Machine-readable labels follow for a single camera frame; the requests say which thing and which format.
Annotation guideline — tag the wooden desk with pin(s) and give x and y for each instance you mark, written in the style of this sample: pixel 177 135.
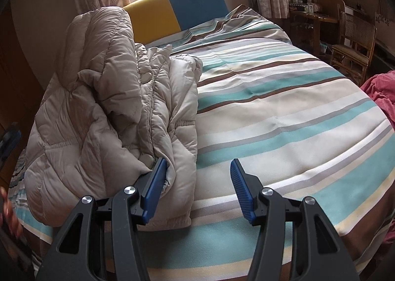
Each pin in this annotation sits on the wooden desk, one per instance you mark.
pixel 308 20

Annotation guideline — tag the person's left hand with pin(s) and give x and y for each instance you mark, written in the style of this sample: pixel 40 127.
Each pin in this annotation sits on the person's left hand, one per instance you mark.
pixel 9 216

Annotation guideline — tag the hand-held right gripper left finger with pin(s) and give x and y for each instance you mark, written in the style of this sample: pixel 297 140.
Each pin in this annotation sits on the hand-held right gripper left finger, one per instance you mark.
pixel 152 194

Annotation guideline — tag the grey yellow blue headboard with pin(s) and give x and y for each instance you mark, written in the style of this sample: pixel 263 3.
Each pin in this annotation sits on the grey yellow blue headboard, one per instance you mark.
pixel 185 6

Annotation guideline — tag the pink cloth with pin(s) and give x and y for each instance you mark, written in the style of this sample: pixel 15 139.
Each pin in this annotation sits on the pink cloth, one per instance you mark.
pixel 382 89

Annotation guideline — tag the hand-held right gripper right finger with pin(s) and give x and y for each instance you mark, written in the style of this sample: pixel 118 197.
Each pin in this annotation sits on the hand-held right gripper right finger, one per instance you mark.
pixel 243 194

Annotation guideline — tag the striped bed cover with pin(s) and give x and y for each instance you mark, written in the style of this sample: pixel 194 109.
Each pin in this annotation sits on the striped bed cover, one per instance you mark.
pixel 277 108

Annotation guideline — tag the beige puffer jacket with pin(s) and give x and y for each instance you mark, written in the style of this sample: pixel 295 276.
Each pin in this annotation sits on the beige puffer jacket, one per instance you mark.
pixel 92 114

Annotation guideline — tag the wooden wardrobe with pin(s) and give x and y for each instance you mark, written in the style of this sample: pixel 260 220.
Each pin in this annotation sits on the wooden wardrobe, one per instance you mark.
pixel 21 68

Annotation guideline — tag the rattan chair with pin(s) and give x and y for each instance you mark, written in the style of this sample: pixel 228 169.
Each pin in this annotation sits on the rattan chair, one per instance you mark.
pixel 355 40

